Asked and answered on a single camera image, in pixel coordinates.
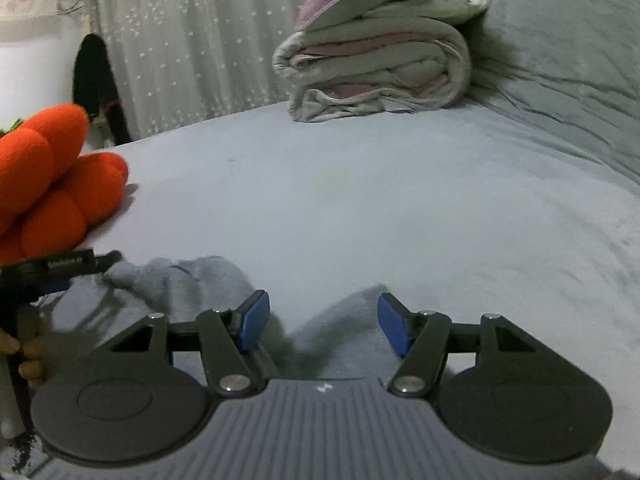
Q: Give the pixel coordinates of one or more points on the black object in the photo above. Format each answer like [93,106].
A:
[97,90]

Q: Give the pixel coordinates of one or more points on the folded beige pink quilt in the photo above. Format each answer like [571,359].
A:
[380,60]

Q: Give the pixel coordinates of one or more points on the orange pumpkin plush pillow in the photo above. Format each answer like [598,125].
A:
[45,185]

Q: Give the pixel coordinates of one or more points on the star print sheer curtain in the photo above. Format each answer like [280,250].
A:
[200,45]

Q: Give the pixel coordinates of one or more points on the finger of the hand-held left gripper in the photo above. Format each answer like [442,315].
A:
[107,261]

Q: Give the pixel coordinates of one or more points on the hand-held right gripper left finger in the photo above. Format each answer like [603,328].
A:
[252,321]

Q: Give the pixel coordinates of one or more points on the person's left hand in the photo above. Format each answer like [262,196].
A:
[34,360]

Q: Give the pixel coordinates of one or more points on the white wall hanging cloth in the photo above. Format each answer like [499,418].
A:
[30,5]

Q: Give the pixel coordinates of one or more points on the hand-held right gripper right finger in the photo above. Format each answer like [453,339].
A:
[394,325]

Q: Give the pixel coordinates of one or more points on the grey cat print sweater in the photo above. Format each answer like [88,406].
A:
[340,340]

